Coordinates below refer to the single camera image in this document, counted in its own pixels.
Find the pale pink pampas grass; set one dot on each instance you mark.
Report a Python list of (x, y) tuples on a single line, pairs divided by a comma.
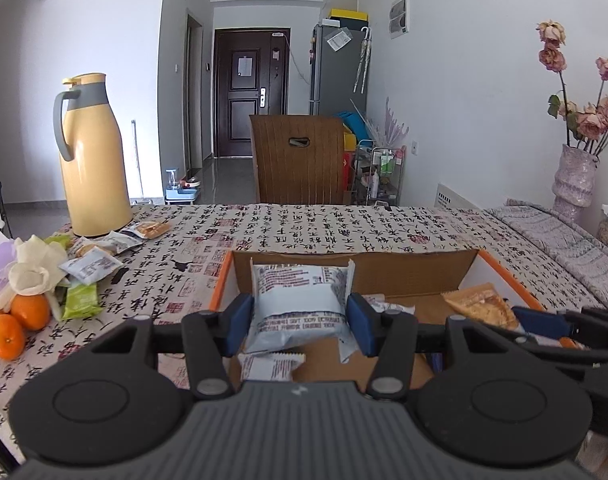
[(390, 125)]

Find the small green packet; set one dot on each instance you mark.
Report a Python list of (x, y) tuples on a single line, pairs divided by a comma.
[(81, 300)]

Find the wooden chair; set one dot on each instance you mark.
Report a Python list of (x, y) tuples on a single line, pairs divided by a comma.
[(274, 170)]

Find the yellow box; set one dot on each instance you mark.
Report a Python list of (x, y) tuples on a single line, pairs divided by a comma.
[(347, 17)]

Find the small cookie packet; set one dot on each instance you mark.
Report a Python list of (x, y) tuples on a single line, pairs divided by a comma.
[(91, 250)]

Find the red gift box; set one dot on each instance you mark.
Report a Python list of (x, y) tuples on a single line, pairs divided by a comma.
[(349, 172)]

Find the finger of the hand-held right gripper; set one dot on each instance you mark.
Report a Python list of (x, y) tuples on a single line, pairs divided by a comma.
[(541, 322), (599, 321)]

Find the white folded umbrella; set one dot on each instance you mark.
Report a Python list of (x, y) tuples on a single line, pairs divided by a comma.
[(362, 60)]

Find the small white dark packet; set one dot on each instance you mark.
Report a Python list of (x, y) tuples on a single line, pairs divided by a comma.
[(121, 241)]

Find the metal storage trolley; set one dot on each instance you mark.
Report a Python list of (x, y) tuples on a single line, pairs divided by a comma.
[(384, 180)]

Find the small white blue packet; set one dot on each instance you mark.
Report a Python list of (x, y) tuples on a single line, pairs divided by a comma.
[(91, 266)]

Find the cream rubber glove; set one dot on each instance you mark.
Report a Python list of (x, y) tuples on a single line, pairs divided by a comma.
[(33, 270)]

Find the blue bag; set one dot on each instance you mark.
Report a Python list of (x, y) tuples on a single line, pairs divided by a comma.
[(351, 125)]

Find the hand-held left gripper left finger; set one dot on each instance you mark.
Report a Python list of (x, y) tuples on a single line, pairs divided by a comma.
[(236, 327)]

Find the paper note in sleeve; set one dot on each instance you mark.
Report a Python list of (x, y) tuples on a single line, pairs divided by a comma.
[(339, 39)]

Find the dried pink rose bouquet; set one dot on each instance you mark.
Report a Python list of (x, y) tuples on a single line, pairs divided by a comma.
[(591, 120)]

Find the dark brown door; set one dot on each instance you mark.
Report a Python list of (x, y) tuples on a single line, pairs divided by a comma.
[(249, 115)]

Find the blue mop bucket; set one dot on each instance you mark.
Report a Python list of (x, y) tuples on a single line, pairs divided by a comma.
[(182, 191)]

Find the yellow thermos jug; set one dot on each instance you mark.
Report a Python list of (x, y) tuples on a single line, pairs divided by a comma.
[(91, 170)]

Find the grey refrigerator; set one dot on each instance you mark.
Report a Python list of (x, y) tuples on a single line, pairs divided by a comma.
[(334, 80)]

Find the red cardboard box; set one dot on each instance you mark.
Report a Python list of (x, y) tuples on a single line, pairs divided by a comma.
[(399, 270)]

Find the small orange packet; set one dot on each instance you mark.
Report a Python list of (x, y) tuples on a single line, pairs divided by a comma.
[(152, 230)]

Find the orange snack packet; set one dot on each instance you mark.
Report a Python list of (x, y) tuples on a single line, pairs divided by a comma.
[(479, 307)]

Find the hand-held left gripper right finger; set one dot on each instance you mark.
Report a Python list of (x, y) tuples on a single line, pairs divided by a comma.
[(361, 327)]

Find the white wall radiator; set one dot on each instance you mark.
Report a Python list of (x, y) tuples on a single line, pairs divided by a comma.
[(459, 196)]

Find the pink textured vase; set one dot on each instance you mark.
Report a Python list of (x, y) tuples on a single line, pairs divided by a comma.
[(574, 185)]

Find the white mop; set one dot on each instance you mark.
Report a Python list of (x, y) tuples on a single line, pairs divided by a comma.
[(136, 160)]

